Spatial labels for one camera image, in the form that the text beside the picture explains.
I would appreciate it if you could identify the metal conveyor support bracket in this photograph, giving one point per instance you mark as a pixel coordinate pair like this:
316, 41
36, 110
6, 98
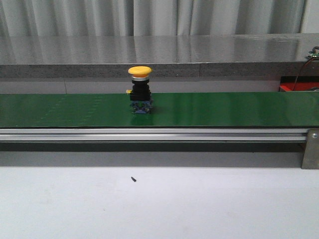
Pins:
311, 154

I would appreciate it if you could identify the grey pleated curtain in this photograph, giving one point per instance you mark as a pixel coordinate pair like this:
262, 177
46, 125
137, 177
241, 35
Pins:
149, 17

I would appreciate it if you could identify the green conveyor belt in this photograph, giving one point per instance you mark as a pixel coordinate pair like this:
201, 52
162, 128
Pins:
250, 109

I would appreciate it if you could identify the aluminium conveyor side rail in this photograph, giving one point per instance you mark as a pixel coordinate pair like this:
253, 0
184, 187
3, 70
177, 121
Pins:
154, 134

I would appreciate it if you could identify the small green circuit board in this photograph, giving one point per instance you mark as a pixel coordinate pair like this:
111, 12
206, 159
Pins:
314, 53

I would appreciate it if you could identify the grey stone counter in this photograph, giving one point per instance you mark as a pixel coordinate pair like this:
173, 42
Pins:
168, 56

